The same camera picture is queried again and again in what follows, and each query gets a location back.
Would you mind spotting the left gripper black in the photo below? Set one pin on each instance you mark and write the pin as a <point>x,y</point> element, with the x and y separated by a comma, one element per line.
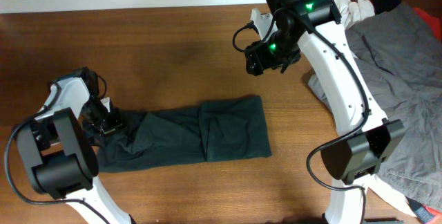
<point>117,115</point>

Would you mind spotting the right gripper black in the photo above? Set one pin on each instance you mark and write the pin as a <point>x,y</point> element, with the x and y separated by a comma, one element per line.
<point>260,61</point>

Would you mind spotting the dark green Nike t-shirt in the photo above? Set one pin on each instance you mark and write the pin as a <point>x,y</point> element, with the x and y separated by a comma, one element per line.
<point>215,131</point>

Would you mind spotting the grey t-shirt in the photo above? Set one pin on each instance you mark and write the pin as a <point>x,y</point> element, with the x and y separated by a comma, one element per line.
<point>400,60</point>

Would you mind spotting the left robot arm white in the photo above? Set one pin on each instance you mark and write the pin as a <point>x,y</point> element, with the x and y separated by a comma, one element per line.
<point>56,147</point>

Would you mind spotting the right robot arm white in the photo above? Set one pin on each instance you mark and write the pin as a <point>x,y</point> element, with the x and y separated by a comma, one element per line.
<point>366,137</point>

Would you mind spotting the white garment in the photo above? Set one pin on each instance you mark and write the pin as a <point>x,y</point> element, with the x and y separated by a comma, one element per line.
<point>354,11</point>

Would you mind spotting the black garment at corner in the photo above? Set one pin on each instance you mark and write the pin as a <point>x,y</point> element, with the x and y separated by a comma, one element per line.
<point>381,6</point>

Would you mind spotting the red garment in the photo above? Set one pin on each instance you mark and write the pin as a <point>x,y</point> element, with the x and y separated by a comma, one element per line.
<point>433,22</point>

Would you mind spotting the right camera white mount bracket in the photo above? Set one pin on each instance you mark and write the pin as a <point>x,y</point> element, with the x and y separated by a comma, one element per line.
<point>261,21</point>

